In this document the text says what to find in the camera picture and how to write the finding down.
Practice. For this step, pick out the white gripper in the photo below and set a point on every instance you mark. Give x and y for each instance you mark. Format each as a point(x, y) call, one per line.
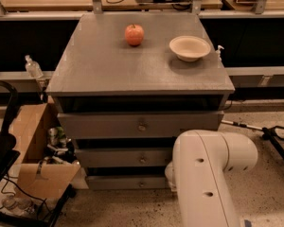
point(169, 176)

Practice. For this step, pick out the grey bottom drawer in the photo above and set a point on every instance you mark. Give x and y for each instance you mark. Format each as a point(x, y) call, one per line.
point(127, 182)

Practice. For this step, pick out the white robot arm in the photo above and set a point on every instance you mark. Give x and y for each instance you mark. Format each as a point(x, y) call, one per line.
point(196, 175)

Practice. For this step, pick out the grey top drawer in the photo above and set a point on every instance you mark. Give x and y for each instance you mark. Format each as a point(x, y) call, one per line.
point(136, 125)

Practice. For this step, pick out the grey drawer cabinet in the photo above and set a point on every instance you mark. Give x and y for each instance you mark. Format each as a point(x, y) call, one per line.
point(99, 72)

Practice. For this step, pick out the silver metal rod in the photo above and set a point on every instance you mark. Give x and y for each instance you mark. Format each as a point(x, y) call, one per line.
point(241, 125)

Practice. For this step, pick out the black floor stand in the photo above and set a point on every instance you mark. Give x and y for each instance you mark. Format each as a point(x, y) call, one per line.
point(271, 135)

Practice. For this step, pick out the items in cardboard box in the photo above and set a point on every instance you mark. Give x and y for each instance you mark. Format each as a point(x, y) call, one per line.
point(59, 148)

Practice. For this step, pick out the white pump bottle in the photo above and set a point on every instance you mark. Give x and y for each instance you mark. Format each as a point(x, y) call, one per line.
point(219, 50)

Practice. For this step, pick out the white paper bowl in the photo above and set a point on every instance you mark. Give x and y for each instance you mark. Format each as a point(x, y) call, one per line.
point(189, 48)

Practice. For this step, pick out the cardboard box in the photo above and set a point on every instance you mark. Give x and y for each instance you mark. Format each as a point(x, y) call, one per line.
point(37, 177)

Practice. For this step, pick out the red apple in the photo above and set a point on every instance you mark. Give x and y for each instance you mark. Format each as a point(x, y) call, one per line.
point(134, 34)

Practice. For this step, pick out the black chair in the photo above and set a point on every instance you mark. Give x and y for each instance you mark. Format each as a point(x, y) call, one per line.
point(8, 141)

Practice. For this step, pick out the clear sanitizer bottle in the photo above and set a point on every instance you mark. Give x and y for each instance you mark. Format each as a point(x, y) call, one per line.
point(33, 68)

